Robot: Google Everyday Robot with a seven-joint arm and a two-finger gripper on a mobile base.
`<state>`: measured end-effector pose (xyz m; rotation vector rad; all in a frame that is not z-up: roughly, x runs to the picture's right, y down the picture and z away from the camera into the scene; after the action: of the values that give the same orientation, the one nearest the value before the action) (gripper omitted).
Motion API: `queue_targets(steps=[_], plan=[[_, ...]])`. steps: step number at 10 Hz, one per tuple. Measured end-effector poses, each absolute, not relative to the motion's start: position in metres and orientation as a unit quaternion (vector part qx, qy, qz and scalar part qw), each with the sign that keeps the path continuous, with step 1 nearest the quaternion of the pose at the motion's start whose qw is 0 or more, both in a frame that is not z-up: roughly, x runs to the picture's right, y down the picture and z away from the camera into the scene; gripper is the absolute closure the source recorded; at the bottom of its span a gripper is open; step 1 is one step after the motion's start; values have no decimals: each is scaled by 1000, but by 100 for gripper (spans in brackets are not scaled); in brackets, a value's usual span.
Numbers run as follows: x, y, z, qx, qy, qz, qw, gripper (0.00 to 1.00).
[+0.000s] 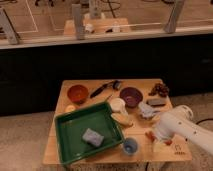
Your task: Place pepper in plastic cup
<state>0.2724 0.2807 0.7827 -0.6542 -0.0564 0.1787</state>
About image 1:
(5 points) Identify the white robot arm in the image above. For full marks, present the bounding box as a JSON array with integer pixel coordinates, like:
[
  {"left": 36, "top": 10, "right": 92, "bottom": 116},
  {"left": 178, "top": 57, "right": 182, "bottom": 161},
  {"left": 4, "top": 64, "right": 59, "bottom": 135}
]
[{"left": 153, "top": 105, "right": 213, "bottom": 155}]

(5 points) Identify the blue plastic cup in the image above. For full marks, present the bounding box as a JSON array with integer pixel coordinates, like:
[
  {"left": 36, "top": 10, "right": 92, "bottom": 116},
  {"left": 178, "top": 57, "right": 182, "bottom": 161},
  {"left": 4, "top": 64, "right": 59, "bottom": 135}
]
[{"left": 123, "top": 137, "right": 138, "bottom": 155}]

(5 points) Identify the white cup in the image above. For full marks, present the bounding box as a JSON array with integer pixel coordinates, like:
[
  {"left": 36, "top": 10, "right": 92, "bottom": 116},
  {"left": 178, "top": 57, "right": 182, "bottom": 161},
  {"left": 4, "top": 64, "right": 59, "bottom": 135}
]
[{"left": 110, "top": 98, "right": 126, "bottom": 114}]

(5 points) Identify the light blue crumpled cloth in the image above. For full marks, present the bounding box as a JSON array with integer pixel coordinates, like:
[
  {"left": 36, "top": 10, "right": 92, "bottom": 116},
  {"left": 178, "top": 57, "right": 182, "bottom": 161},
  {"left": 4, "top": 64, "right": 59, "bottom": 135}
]
[{"left": 138, "top": 102, "right": 160, "bottom": 119}]

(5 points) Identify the grey rectangular block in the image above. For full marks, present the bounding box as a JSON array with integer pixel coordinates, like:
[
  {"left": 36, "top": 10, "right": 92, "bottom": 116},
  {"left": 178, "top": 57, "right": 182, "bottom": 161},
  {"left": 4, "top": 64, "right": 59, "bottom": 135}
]
[{"left": 147, "top": 98, "right": 166, "bottom": 106}]

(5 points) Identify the wooden table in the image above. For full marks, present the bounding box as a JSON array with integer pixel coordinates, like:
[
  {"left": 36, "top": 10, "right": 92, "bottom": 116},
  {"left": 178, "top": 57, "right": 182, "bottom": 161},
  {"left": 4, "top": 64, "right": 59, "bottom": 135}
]
[{"left": 43, "top": 79, "right": 192, "bottom": 166}]

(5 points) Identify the yellow banana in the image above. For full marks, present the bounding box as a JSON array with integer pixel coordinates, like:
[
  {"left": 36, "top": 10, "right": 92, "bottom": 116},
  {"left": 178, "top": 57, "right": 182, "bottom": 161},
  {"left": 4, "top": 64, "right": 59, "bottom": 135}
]
[{"left": 111, "top": 113, "right": 133, "bottom": 126}]

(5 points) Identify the dark red grapes bunch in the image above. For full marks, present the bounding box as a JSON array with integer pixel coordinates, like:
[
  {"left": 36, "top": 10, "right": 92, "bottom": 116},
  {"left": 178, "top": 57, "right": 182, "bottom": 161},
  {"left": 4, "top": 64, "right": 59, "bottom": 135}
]
[{"left": 149, "top": 83, "right": 169, "bottom": 97}]

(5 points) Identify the purple bowl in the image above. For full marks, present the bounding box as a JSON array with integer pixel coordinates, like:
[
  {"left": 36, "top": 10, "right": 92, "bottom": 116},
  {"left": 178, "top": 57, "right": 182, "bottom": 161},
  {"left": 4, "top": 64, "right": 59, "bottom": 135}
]
[{"left": 120, "top": 87, "right": 143, "bottom": 108}]

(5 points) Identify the grey blue sponge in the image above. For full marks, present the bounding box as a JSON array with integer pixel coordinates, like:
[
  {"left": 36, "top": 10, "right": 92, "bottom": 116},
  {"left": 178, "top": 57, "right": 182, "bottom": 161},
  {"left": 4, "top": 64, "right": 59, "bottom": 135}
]
[{"left": 82, "top": 128, "right": 104, "bottom": 147}]

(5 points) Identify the green plastic tray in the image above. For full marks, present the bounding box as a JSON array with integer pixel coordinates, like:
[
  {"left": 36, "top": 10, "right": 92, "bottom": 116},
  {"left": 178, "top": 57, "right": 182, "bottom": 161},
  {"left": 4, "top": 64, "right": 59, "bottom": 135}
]
[{"left": 55, "top": 102, "right": 124, "bottom": 165}]

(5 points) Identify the orange bowl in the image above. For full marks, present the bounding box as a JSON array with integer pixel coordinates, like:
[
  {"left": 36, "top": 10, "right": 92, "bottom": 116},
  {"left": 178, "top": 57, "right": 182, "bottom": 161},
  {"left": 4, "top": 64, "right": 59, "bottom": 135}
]
[{"left": 67, "top": 85, "right": 89, "bottom": 104}]

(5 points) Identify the small yellow round object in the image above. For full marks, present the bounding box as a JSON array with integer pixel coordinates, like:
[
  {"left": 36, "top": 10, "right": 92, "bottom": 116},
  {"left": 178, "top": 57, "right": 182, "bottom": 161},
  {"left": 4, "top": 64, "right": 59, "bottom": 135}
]
[{"left": 65, "top": 105, "right": 76, "bottom": 113}]

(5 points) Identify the black cable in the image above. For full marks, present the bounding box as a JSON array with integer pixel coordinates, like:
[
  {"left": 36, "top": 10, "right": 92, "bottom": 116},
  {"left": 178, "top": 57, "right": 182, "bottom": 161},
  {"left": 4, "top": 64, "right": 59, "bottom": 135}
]
[{"left": 195, "top": 118, "right": 213, "bottom": 126}]

